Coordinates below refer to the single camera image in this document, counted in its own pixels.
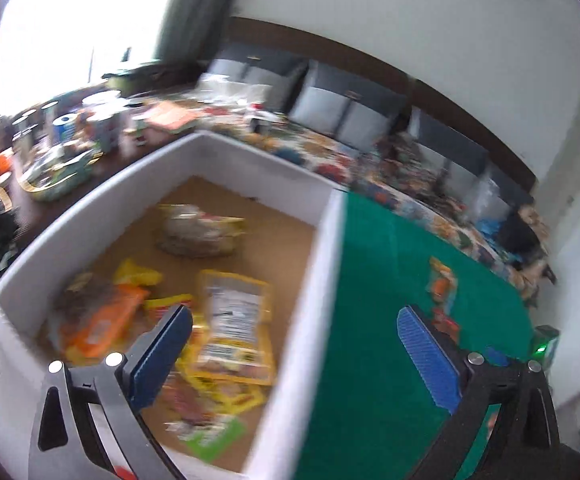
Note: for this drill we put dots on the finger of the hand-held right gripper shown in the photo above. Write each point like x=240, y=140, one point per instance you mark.
x=497, y=356

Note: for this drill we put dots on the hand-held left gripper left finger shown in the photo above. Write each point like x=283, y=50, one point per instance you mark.
x=162, y=355

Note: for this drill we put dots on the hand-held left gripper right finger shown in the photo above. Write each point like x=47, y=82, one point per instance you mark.
x=430, y=360

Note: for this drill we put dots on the large orange snack packet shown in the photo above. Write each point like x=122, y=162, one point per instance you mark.
x=100, y=320

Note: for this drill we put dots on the clear yellow-edged snack packet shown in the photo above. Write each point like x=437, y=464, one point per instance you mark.
x=235, y=320

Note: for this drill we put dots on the green-edged snack packet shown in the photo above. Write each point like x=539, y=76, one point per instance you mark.
x=210, y=437

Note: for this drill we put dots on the gold red snack packet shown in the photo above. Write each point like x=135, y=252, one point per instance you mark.
x=200, y=232

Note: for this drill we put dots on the white foam box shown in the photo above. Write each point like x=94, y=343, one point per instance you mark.
x=290, y=340

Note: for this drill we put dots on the small orange snack packet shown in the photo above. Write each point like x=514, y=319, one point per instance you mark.
x=442, y=285

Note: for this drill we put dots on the crumpled yellow snack packet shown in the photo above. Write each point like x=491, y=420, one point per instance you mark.
x=230, y=395

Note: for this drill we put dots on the green blanket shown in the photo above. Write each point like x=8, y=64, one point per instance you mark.
x=380, y=270

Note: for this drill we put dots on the pile of clothes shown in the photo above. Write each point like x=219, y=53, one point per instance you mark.
x=525, y=240

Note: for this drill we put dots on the clear plastic bag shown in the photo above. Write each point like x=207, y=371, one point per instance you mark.
x=490, y=202

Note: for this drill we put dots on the grey white pillow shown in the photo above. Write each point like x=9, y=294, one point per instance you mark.
x=505, y=190
x=260, y=80
x=450, y=142
x=340, y=105

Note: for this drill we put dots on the dark wooden table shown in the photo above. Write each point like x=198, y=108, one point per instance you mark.
x=105, y=172

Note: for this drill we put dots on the dark patterned cushion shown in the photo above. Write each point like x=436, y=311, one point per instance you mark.
x=410, y=165

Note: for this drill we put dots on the green-rimmed tray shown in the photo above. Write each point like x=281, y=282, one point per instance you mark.
x=55, y=185

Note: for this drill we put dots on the colourful patterned bed sheet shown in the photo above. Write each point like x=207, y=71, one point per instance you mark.
x=330, y=160

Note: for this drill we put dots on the cans on side table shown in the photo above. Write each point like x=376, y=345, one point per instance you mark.
x=102, y=125

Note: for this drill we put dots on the orange booklet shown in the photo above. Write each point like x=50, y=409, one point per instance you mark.
x=170, y=116

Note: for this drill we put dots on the blue white can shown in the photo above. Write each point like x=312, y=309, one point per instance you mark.
x=65, y=127

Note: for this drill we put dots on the grey curtain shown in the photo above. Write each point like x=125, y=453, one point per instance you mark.
x=190, y=10

